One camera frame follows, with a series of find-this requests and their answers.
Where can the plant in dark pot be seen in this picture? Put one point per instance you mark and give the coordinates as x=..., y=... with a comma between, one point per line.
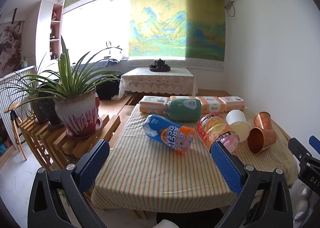
x=41, y=108

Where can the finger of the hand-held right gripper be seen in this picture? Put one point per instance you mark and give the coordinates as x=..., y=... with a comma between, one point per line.
x=314, y=141
x=298, y=149

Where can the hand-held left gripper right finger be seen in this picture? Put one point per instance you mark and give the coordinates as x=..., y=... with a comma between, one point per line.
x=226, y=168

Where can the white paper cup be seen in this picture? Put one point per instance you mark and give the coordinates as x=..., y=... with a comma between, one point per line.
x=237, y=123

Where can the wooden stool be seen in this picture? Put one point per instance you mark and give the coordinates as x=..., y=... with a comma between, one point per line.
x=16, y=128

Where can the white wall shelf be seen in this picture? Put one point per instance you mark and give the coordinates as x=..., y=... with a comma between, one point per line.
x=55, y=32

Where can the pink and orange plastic cup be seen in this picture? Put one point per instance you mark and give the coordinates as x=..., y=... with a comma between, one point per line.
x=215, y=128

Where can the pink plant saucer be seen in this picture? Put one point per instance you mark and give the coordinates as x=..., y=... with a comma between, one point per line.
x=96, y=128

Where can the person's right hand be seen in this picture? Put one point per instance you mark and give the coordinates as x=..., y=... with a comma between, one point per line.
x=303, y=204

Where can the blue and orange printed cup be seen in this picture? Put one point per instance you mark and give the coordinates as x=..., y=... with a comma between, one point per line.
x=172, y=135

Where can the ink painting wall scroll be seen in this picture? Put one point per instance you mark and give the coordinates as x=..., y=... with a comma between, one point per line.
x=10, y=45

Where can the black teapot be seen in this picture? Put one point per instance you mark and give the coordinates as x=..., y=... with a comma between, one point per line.
x=160, y=63

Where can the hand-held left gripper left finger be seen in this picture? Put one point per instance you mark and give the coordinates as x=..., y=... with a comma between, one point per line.
x=95, y=163

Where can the striped radiator cover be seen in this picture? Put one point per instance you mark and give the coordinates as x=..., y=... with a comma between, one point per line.
x=15, y=77

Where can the low table with lace cloth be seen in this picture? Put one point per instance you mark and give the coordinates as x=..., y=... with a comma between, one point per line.
x=157, y=81

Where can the striped tablecloth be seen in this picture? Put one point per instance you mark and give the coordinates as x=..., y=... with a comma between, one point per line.
x=155, y=175

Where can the copper metal cup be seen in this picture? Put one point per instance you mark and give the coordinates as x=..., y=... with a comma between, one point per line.
x=263, y=120
x=267, y=139

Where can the black bag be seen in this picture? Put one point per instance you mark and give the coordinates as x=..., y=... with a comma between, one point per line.
x=107, y=89

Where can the landscape painted curtain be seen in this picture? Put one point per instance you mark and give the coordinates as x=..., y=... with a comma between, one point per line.
x=175, y=22

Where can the spider plant in glazed pot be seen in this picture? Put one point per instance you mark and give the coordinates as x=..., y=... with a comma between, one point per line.
x=77, y=113

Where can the wooden plant stand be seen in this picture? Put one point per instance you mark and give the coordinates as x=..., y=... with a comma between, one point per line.
x=75, y=145

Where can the orchid plant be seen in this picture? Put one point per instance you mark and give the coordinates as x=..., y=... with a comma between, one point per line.
x=112, y=49

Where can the green bottle with rabbit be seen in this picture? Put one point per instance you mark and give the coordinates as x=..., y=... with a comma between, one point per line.
x=183, y=110

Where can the small green potted plant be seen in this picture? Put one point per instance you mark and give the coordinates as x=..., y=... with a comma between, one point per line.
x=25, y=60

